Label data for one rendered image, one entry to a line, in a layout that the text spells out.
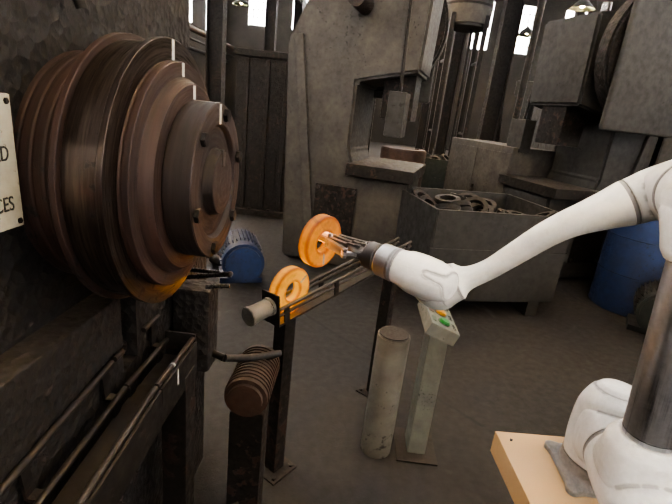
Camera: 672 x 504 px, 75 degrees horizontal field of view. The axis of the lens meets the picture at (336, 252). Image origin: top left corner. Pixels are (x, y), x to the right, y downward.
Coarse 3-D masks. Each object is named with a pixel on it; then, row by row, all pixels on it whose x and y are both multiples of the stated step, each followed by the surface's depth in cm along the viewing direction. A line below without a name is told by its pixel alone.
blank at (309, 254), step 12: (324, 216) 124; (312, 228) 121; (324, 228) 125; (336, 228) 129; (300, 240) 122; (312, 240) 122; (300, 252) 123; (312, 252) 124; (324, 252) 129; (312, 264) 126; (324, 264) 130
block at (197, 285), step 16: (192, 288) 111; (176, 304) 111; (192, 304) 111; (208, 304) 111; (176, 320) 113; (192, 320) 113; (208, 320) 113; (208, 336) 114; (208, 352) 116; (208, 368) 117
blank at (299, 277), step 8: (280, 272) 135; (288, 272) 135; (296, 272) 137; (304, 272) 141; (280, 280) 133; (288, 280) 135; (296, 280) 138; (304, 280) 142; (272, 288) 134; (280, 288) 133; (296, 288) 142; (304, 288) 143; (280, 296) 134; (288, 296) 142; (296, 296) 141; (280, 304) 136; (296, 304) 142; (280, 312) 137
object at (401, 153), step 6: (384, 150) 550; (390, 150) 542; (396, 150) 538; (402, 150) 536; (408, 150) 536; (414, 150) 542; (420, 150) 554; (384, 156) 551; (390, 156) 543; (396, 156) 539; (402, 156) 537; (408, 156) 537; (414, 156) 539; (420, 156) 543; (420, 162) 547; (420, 180) 560; (420, 186) 568
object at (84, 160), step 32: (96, 64) 63; (128, 64) 62; (192, 64) 84; (96, 96) 60; (128, 96) 63; (64, 128) 59; (96, 128) 59; (64, 160) 59; (96, 160) 58; (64, 192) 60; (96, 192) 59; (96, 224) 62; (96, 256) 65; (128, 256) 68; (128, 288) 69; (160, 288) 82
